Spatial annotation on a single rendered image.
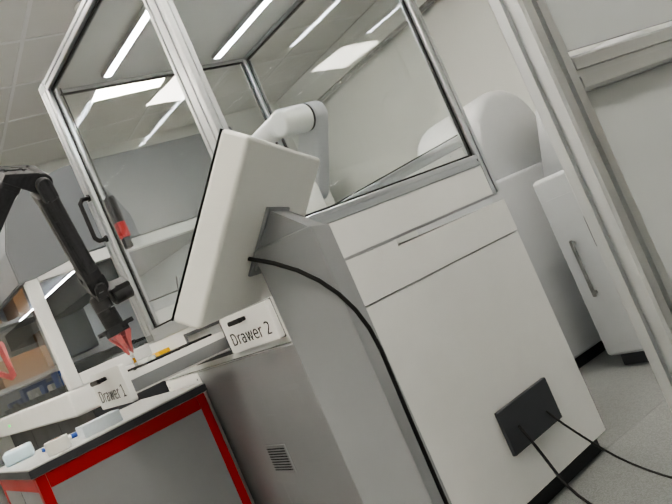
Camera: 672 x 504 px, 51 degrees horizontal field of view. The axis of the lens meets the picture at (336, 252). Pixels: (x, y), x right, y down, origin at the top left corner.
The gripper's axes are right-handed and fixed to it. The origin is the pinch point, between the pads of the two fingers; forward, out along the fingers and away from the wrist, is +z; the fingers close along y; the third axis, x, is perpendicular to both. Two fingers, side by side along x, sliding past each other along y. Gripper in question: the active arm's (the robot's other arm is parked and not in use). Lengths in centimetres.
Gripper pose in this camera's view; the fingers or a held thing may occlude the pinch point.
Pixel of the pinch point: (129, 351)
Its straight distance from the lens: 225.3
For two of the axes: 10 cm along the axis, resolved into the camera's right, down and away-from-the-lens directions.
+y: 6.9, -4.3, 5.9
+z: 4.8, 8.7, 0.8
